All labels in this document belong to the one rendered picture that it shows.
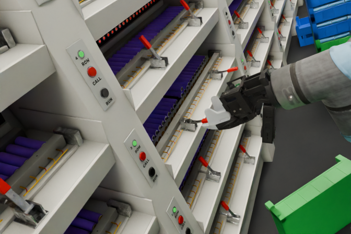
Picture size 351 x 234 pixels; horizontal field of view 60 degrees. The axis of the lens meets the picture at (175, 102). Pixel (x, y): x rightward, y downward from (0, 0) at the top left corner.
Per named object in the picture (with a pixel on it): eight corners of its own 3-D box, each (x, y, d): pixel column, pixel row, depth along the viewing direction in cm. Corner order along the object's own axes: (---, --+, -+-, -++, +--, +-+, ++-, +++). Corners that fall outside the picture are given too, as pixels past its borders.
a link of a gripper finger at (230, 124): (217, 117, 75) (248, 104, 71) (220, 122, 76) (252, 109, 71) (213, 128, 71) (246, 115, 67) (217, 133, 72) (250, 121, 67)
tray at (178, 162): (235, 67, 115) (235, 44, 109) (176, 193, 70) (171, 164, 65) (186, 63, 122) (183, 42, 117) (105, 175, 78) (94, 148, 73)
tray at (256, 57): (273, 37, 174) (275, 14, 167) (254, 95, 130) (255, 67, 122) (238, 36, 182) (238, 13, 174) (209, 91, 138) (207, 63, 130)
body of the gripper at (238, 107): (224, 82, 74) (269, 63, 67) (242, 109, 77) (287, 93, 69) (215, 100, 68) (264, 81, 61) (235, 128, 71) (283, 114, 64)
